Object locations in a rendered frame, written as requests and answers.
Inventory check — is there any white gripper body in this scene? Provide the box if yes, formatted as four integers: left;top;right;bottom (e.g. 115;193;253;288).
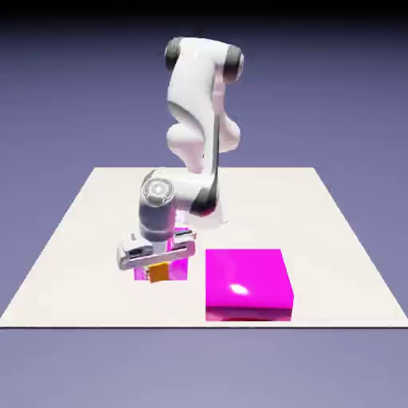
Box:
117;238;197;271

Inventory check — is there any small orange cube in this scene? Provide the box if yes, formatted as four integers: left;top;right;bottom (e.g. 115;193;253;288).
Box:
148;262;170;284

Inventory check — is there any large magenta box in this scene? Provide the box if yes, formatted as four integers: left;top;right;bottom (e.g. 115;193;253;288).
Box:
204;249;295;322
134;226;190;282

